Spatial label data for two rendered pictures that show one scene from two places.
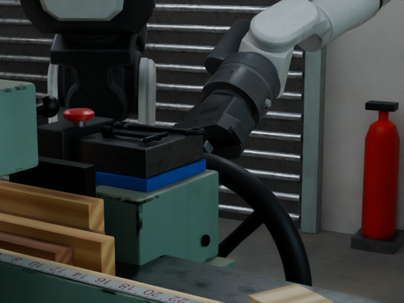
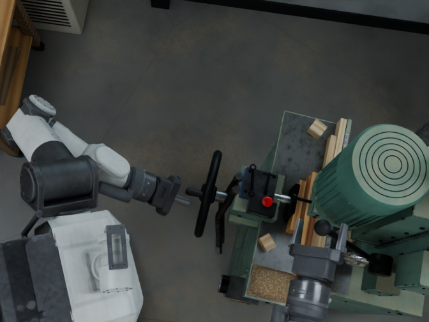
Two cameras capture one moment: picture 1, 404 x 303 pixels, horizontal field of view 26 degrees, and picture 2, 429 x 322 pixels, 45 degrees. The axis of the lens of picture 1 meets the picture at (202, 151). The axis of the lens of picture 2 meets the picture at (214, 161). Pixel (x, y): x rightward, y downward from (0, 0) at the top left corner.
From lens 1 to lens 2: 1.77 m
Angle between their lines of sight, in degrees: 86
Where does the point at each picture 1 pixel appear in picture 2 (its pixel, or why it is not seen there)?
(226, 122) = (177, 181)
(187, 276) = (285, 165)
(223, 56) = (130, 191)
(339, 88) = not seen: outside the picture
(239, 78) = (152, 179)
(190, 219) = not seen: hidden behind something
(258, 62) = (139, 172)
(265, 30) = (126, 168)
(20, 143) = not seen: hidden behind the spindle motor
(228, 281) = (284, 154)
